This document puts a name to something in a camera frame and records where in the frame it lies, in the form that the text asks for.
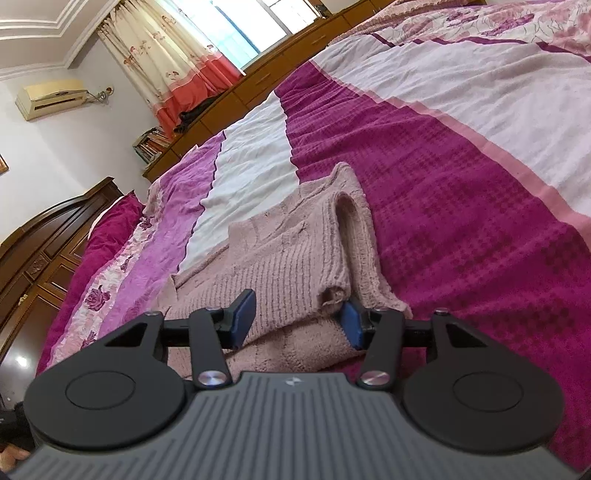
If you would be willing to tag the dark wooden headboard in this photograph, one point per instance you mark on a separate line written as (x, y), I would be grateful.
(41, 258)

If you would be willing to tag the pink knitted sweater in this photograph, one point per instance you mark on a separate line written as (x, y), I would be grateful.
(286, 272)

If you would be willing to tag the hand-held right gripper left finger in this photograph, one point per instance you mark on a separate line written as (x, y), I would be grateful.
(242, 318)

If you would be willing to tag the person's left hand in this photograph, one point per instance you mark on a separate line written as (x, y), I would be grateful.
(14, 464)

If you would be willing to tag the floral cream and red curtain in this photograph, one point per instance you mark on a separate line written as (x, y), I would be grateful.
(171, 60)

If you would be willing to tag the cream air conditioner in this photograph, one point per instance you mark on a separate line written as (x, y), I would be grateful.
(51, 99)

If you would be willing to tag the magenta pillow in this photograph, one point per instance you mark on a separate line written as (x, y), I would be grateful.
(115, 226)

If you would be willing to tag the long wooden cabinet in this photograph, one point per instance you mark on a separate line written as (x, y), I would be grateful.
(258, 81)

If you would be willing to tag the window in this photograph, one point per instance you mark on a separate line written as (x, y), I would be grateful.
(263, 23)

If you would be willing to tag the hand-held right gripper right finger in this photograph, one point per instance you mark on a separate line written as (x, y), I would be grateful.
(351, 325)

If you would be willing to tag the magenta white striped bed blanket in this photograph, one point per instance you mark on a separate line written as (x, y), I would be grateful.
(461, 207)

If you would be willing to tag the dark cloth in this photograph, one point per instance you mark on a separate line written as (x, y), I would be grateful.
(191, 117)

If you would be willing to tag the pink textured pillow cover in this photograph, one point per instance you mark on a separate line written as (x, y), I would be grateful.
(388, 16)

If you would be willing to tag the row of books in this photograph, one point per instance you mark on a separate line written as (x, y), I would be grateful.
(152, 143)

